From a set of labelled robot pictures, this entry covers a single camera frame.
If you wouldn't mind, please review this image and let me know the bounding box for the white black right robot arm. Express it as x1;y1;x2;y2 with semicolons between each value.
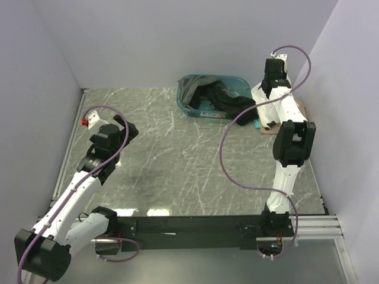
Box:
259;54;316;236

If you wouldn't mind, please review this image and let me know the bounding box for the folded tan t shirt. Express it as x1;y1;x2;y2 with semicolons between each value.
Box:
260;99;307;135

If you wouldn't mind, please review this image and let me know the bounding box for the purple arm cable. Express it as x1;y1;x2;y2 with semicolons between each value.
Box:
220;44;312;258
16;105;142;284

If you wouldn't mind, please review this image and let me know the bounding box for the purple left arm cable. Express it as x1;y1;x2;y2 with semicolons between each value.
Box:
16;105;142;284

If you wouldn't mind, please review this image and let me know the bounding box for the white t shirt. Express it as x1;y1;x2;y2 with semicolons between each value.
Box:
252;79;304;129

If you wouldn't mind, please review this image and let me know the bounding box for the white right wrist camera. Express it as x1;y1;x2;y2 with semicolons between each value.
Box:
271;53;288;73

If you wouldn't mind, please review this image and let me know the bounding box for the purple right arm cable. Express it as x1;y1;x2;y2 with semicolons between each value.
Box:
220;44;312;258

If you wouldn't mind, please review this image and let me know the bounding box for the black t shirt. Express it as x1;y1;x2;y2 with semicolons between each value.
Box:
189;81;256;119

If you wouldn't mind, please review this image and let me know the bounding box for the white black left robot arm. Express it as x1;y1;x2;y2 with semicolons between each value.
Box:
14;111;139;283

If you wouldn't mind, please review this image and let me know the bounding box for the grey t shirt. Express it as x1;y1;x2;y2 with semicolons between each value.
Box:
178;75;227;105

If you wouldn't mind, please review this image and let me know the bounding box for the teal plastic basket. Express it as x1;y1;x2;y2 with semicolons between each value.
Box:
176;75;252;119

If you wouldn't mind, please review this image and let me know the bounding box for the black base crossbar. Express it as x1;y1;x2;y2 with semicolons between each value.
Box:
118;211;295;250

